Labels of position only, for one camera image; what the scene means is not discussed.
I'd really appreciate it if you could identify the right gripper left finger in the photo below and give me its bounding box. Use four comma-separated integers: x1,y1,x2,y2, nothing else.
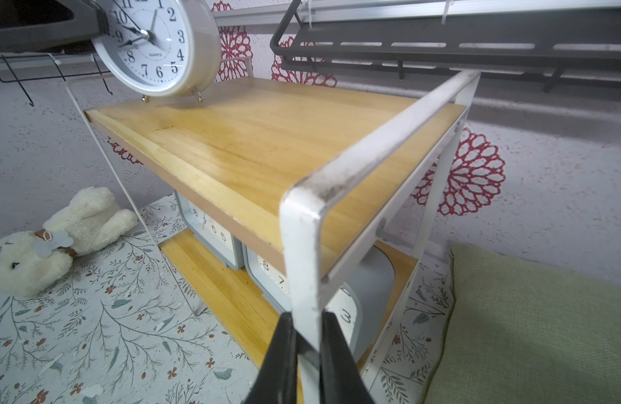
244,312,298,404

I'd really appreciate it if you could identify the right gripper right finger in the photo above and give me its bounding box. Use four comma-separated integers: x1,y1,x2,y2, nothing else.
320,311,374,403

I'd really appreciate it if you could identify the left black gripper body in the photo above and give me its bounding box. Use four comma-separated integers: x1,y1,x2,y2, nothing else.
0,0,108,54

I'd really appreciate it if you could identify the grey square alarm clock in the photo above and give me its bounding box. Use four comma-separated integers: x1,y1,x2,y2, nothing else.
174,190,244,270
243,247,396,360

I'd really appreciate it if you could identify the white twin-bell alarm clock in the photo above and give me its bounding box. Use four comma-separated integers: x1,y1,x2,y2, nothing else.
93,0,221,102

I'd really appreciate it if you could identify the wooden two-tier white-frame shelf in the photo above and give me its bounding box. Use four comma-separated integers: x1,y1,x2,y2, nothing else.
78,70,481,403

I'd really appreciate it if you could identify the green pillow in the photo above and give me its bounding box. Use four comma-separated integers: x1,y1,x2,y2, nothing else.
424,243,621,403

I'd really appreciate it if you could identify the white plush teddy bear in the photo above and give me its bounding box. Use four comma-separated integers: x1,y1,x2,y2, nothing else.
0,187,138,298

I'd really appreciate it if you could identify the black wire wall rack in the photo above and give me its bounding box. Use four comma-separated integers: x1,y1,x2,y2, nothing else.
0,53,113,107

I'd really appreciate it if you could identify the grey wall-mounted metal shelf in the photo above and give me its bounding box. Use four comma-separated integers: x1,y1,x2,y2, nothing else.
270,1,621,93

